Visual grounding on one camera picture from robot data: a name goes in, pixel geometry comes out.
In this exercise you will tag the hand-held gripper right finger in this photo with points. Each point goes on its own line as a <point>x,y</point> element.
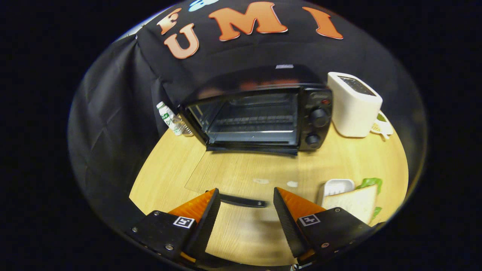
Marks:
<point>288,222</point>

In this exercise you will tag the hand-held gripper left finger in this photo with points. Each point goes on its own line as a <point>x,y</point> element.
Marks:
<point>209,222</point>

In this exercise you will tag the bread and lettuce sandwich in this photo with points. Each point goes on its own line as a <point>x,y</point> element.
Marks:
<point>357,203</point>

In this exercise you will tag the black toaster oven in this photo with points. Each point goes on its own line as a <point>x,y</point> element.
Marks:
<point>263,79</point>

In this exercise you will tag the white slot toaster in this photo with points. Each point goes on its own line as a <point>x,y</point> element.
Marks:
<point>352,113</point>

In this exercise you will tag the white plastic tray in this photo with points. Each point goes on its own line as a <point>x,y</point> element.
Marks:
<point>337,186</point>

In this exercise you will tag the green label plastic bottle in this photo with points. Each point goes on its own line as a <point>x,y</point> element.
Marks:
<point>168,117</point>

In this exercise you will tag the black backdrop cloth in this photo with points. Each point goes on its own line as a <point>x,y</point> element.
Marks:
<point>113,113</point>

